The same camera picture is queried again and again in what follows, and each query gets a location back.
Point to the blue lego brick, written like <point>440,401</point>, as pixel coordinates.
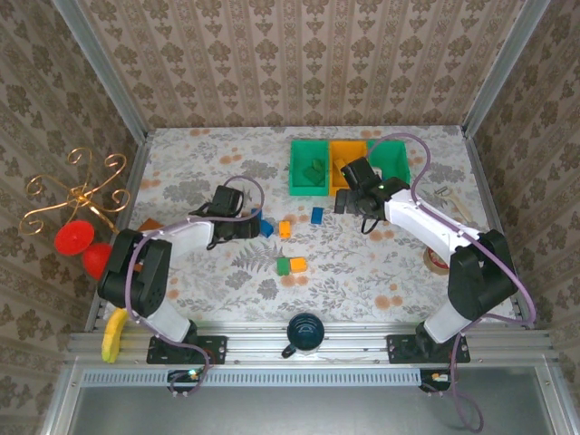
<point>317,215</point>
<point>267,228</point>

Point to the orange lego brick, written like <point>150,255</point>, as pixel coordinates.
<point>297,265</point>
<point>284,229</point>

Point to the green square lego brick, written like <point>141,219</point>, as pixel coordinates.
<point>316,164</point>

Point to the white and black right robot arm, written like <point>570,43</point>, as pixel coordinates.
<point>417,213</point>

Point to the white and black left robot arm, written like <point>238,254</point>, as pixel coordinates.
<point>190,233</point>

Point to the orange plastic bin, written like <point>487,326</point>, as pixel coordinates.
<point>335,188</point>

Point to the green plastic bin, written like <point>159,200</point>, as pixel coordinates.
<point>296,188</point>
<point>399,158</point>

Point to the brown wooden board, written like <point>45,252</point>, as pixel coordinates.
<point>151,225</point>

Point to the tape roll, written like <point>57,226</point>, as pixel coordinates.
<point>434,265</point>

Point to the dark blue mug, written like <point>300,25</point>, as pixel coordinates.
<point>304,333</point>

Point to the red oval plastic toy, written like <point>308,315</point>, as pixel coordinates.
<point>97,263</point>

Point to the red round plastic toy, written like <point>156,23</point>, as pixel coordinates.
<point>74,238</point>

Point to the yellow banana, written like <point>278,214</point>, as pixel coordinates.
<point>113,337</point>

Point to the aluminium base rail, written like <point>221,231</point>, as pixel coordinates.
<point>254,344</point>

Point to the aluminium frame post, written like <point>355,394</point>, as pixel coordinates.
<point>99,68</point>
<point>503,68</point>

